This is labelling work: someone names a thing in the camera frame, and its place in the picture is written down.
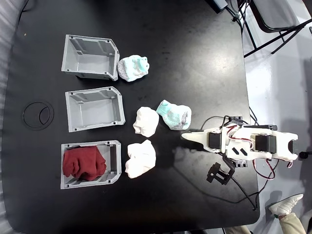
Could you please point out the dark red sock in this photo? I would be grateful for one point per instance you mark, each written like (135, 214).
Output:
(83, 162)

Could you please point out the large white sock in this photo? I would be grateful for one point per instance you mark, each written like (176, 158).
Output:
(141, 158)

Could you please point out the small white sock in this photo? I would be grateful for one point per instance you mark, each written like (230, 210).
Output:
(146, 122)

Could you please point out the person's white shoe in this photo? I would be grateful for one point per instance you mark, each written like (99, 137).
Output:
(285, 203)

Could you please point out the black table clamp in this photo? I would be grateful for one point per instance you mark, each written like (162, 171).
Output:
(304, 154)

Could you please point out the gray power adapter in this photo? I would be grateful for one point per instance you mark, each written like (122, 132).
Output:
(219, 3)

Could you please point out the black folding chair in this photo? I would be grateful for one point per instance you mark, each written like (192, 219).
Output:
(268, 17)

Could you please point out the person's leg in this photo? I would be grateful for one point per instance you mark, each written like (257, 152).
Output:
(292, 224)

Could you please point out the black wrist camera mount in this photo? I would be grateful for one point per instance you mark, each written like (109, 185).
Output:
(215, 174)

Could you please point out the round black table grommet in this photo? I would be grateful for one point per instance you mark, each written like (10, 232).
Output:
(38, 116)

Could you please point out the teal and gray sock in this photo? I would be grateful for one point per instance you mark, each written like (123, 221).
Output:
(174, 115)
(132, 68)

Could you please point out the gray plastic bin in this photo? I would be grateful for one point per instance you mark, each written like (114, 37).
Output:
(90, 62)
(93, 111)
(114, 161)

